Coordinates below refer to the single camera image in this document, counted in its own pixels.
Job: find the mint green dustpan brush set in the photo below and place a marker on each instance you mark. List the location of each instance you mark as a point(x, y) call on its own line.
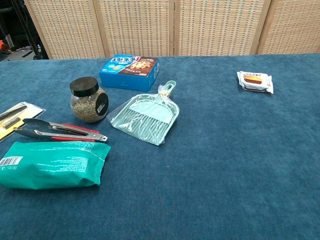
point(147, 116)

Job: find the blue cookie box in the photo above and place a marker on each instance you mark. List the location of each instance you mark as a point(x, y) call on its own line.
point(130, 73)

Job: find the blue velvet tablecloth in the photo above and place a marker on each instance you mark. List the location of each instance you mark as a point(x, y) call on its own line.
point(200, 162)

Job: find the glass jar with black lid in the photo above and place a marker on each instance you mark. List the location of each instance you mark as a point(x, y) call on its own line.
point(87, 105)

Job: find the woven rattan folding screen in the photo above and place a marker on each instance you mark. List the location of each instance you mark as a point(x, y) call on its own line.
point(160, 26)

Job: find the small white snack packet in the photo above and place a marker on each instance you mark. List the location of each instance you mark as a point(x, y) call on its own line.
point(255, 82)

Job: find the green snack bag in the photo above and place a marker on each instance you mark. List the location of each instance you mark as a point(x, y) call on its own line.
point(50, 165)

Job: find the yellow carded tool package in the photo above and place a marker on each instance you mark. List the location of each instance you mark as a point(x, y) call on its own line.
point(15, 117)

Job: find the black tripod stand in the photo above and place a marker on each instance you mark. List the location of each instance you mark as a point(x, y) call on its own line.
point(27, 30)

